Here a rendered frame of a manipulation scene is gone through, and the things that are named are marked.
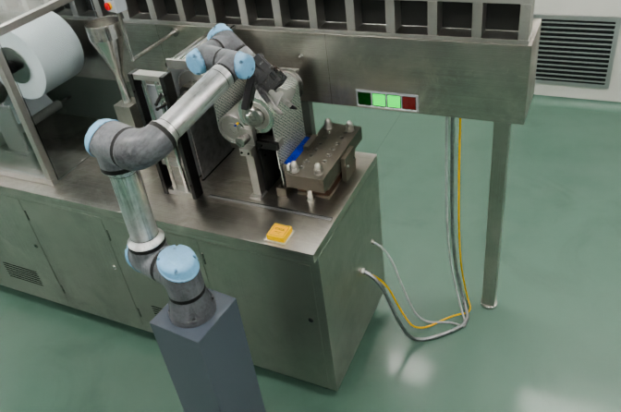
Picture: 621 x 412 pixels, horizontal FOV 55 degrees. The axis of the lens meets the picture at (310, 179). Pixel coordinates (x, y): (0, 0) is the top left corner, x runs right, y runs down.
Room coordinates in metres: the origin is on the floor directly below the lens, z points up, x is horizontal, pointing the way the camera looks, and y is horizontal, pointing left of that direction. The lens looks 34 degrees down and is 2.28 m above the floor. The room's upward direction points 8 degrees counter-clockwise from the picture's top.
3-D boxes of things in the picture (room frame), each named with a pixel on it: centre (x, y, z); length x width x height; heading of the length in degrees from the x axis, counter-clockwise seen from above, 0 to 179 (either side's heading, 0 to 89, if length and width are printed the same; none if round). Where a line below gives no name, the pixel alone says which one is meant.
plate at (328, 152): (2.02, -0.07, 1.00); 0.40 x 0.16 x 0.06; 151
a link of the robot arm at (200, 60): (1.74, 0.26, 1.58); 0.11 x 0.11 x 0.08; 48
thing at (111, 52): (2.41, 0.74, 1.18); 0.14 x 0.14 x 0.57
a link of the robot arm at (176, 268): (1.38, 0.43, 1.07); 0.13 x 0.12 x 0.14; 48
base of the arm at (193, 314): (1.38, 0.43, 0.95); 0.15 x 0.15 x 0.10
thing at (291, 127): (2.04, 0.05, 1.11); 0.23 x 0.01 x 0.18; 151
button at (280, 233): (1.69, 0.14, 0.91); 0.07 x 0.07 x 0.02; 61
